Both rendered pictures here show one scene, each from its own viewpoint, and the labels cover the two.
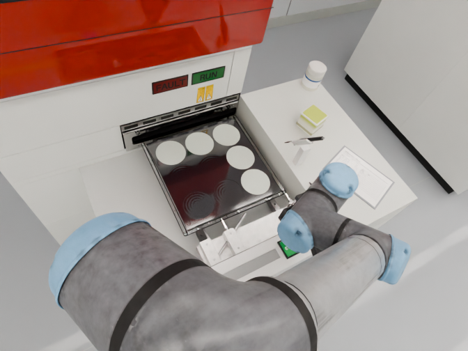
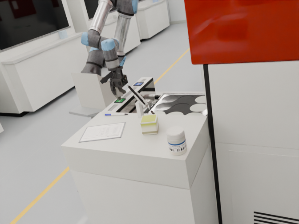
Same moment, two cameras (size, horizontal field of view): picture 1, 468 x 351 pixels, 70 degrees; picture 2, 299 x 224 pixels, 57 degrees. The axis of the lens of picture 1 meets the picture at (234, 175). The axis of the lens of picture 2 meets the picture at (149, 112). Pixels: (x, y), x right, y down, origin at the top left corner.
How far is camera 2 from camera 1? 2.03 m
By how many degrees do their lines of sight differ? 96
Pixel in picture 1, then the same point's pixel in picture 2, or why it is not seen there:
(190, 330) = not seen: outside the picture
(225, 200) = (161, 105)
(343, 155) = (118, 133)
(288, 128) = (161, 122)
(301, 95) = not seen: hidden behind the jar
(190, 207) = (171, 97)
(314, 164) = (131, 121)
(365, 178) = (98, 133)
